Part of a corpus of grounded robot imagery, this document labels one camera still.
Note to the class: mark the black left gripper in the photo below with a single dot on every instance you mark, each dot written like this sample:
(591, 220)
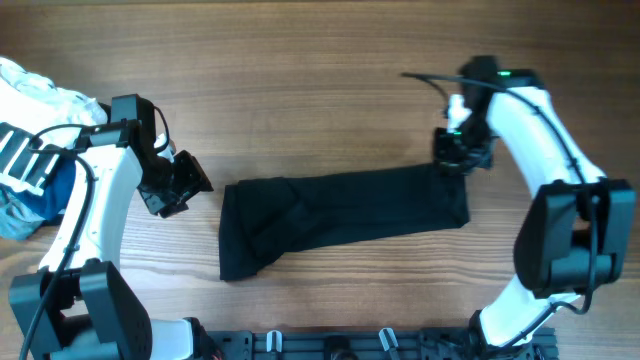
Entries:
(197, 181)

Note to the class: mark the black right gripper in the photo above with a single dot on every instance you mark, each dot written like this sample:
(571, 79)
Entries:
(458, 160)

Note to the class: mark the black polo shirt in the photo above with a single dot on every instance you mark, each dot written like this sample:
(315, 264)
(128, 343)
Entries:
(262, 219)

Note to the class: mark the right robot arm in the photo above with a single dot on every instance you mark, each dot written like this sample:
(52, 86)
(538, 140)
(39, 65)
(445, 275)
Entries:
(575, 234)

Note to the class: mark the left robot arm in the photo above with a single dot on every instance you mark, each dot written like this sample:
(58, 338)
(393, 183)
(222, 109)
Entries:
(77, 305)

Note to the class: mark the blue folded shirt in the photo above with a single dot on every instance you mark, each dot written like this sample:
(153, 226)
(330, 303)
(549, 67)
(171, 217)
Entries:
(55, 196)

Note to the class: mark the white folded shirt black print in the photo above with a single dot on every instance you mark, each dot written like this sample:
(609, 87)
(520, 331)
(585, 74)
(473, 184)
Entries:
(36, 112)

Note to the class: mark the light blue folded garment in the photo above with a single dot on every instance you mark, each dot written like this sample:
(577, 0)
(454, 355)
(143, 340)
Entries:
(18, 222)

